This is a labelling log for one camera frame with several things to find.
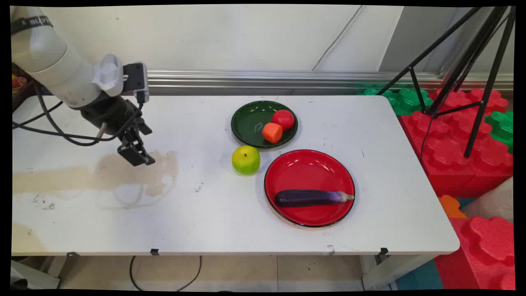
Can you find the dark green plate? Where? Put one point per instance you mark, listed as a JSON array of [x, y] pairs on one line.
[[250, 123]]

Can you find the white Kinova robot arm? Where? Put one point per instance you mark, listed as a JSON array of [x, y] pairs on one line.
[[45, 53]]

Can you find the green toy apple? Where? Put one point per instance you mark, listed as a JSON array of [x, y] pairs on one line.
[[245, 160]]

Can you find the teal floor mat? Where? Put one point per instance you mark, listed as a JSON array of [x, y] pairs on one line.
[[419, 277]]

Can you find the large red foam block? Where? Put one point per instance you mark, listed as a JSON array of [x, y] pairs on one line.
[[448, 139]]

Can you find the white table leg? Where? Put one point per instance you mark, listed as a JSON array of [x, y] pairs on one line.
[[386, 273]]

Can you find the orange toy carrot piece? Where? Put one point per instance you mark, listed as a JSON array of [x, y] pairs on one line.
[[272, 132]]

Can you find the purple toy eggplant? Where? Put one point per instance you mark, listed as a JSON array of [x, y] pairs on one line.
[[308, 197]]

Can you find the white wall conduit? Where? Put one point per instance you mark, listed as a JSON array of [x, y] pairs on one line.
[[337, 39]]

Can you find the red plate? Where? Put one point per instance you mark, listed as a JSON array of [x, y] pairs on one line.
[[308, 172]]

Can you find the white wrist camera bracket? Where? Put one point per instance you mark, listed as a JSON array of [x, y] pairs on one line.
[[109, 74]]

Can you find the orange foam block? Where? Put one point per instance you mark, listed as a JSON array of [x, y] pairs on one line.
[[451, 206]]

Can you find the black tripod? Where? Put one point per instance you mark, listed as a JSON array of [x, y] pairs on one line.
[[487, 61]]

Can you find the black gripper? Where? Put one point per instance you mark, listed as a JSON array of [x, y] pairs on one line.
[[109, 113]]

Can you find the aluminium wall rail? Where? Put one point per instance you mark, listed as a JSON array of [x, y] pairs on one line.
[[287, 79]]

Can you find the grey table leg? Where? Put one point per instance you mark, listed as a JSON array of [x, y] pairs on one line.
[[33, 277]]

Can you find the red toy tomato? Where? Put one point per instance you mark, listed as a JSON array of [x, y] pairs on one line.
[[283, 119]]

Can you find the black table edge clip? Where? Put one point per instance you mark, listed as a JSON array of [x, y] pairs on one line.
[[73, 254], [384, 251], [154, 251]]

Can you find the red toy fruit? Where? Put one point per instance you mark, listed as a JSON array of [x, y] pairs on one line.
[[17, 82]]

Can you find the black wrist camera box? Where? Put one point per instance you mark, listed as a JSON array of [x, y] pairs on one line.
[[135, 78]]

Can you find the dark wicker basket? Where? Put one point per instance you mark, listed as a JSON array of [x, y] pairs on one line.
[[18, 96]]

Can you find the green foam block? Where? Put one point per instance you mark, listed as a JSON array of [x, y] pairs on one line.
[[502, 127], [407, 100]]

